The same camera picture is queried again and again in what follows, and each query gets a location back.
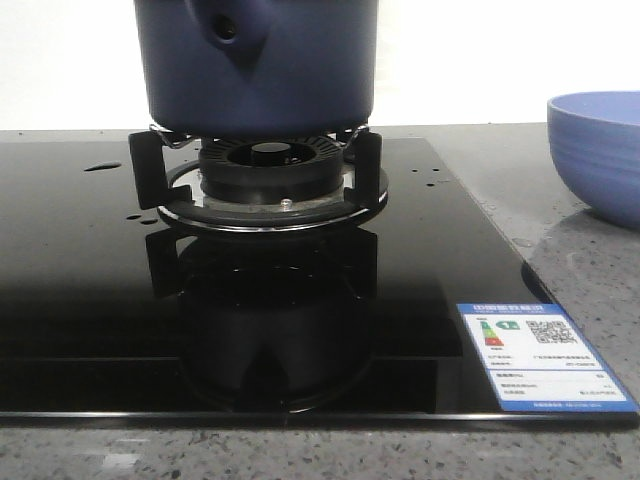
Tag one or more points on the light blue plastic bowl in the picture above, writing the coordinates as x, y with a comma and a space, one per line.
594, 145

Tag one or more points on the black pot support grate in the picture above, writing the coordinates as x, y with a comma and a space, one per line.
178, 197

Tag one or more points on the dark blue cooking pot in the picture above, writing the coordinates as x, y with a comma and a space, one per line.
258, 69

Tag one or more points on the black gas burner head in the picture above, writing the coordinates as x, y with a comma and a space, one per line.
265, 172

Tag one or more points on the black glass gas cooktop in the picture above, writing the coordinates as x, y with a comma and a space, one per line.
109, 317

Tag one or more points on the blue energy rating label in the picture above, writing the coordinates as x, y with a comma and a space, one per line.
537, 361

